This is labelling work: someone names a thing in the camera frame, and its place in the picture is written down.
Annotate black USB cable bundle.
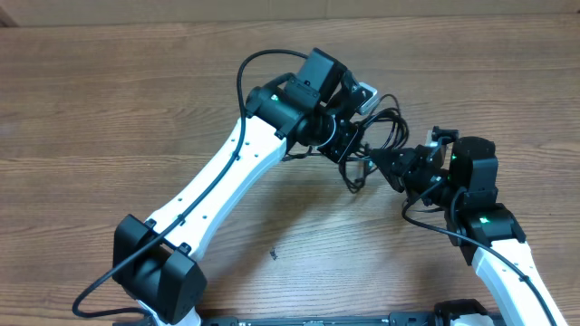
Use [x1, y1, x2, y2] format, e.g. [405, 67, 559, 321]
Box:
[283, 93, 411, 195]

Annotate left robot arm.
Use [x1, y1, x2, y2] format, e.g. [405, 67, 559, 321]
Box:
[112, 48, 378, 325]

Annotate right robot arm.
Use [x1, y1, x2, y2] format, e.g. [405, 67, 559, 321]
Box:
[370, 131, 566, 325]

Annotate small black debris piece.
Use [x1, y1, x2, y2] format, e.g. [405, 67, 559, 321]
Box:
[269, 247, 278, 261]

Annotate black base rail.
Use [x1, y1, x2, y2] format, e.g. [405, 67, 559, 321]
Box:
[112, 298, 504, 326]

